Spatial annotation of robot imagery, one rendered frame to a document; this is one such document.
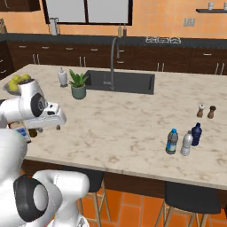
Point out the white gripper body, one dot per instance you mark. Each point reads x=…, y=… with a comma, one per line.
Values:
x=44, y=121

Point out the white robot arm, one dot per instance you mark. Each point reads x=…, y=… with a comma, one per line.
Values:
x=29, y=102

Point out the blue and white bottle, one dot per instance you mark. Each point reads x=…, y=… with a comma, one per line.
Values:
x=24, y=135

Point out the green plant in grey pot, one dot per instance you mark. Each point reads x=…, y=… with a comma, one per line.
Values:
x=78, y=88

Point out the grey fruit bowl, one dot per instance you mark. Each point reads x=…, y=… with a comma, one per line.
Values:
x=11, y=90

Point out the yellow-green fruit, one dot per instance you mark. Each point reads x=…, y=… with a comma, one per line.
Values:
x=16, y=78
x=13, y=85
x=26, y=77

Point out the white soap dispenser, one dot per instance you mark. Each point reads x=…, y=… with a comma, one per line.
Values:
x=62, y=77

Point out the black bar stool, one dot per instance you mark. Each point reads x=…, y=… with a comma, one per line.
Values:
x=94, y=177
x=192, y=199

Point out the dark grey sink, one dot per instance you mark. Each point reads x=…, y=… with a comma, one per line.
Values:
x=130, y=81

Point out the grey coffee machine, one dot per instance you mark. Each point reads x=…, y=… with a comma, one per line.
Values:
x=53, y=27

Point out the tan knife block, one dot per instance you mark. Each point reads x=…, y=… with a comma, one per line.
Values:
x=2, y=27

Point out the olive green bottle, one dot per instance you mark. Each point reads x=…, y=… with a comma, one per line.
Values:
x=120, y=32

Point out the grey bottle with blue cap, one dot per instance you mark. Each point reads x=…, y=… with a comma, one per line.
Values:
x=172, y=143

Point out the clear white plastic bottle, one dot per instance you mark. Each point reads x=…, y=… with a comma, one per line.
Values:
x=186, y=144

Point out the hob with white grates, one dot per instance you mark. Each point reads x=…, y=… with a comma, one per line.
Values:
x=163, y=40

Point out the dark blue bottle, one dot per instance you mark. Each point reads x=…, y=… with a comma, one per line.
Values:
x=196, y=134

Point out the dark brown cupboard run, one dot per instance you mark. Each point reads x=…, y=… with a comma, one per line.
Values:
x=183, y=60

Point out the brown shaker with white cap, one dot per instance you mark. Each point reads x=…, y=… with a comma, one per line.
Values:
x=200, y=111

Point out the brown pepper shaker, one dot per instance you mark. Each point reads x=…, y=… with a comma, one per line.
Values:
x=211, y=113

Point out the dark brown wall cupboard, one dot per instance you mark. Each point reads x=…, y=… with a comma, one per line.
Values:
x=19, y=5

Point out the window with dark frame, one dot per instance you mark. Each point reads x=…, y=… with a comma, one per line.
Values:
x=88, y=10

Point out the grey wall socket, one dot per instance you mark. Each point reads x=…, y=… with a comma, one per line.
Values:
x=189, y=22

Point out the dark wall shelf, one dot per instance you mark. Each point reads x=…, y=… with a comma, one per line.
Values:
x=211, y=11

